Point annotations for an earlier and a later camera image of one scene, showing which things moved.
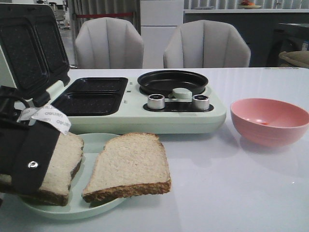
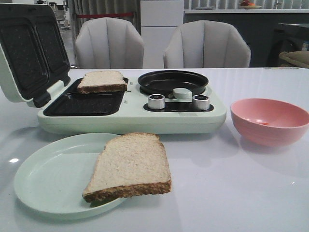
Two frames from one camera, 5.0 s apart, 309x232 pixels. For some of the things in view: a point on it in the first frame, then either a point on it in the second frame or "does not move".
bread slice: (67, 154) -> (100, 82)
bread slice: (129, 164) does not move
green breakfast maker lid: (34, 49) does not move
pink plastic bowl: (269, 122) does not move
